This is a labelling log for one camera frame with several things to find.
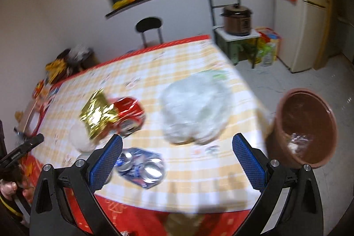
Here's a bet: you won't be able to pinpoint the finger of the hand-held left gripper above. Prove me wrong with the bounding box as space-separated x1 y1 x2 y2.
0 134 45 170

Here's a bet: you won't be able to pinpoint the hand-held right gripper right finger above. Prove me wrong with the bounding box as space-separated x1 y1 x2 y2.
232 133 324 236

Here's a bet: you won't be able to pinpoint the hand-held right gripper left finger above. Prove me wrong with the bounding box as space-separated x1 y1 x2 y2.
30 134 123 236

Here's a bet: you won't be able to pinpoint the brown round plastic bin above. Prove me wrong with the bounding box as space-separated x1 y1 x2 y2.
267 88 338 169

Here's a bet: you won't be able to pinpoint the white foam net sleeve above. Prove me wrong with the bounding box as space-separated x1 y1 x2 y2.
70 123 96 152

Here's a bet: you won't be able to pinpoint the crushed blue silver can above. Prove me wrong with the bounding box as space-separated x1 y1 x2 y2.
115 148 166 189

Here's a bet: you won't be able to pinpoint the gold foil packet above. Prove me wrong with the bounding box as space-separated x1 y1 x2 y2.
80 88 119 141

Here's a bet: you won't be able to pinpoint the crushed red drink can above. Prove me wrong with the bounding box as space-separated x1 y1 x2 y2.
109 97 146 137

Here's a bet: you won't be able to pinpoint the white shallow tray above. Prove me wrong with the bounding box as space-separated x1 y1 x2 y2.
15 103 42 137

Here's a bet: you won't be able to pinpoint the colourful snack boxes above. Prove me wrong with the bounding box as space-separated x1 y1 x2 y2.
32 80 57 115

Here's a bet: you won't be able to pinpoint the red printed tablecloth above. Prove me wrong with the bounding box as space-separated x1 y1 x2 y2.
17 35 255 236

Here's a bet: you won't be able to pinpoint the pile of yellow snack packets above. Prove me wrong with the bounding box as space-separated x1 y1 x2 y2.
45 58 68 84

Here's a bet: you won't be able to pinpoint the small white green cabinet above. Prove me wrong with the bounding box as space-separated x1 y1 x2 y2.
215 27 262 65

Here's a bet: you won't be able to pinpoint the colourful plastic bag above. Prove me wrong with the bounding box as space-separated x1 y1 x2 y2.
249 27 283 68

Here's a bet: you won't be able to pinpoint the brown electric cooker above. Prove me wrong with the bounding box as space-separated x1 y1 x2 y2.
220 4 253 36

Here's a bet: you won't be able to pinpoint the cream refrigerator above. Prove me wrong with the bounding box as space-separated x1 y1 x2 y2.
272 0 334 73

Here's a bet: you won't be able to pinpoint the black round stool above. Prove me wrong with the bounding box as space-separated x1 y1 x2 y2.
135 17 164 48

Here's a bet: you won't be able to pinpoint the grey metal rack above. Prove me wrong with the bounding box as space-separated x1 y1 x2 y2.
207 0 241 29

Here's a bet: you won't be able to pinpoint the yellow packet on ledge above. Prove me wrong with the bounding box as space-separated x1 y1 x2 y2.
113 0 139 10

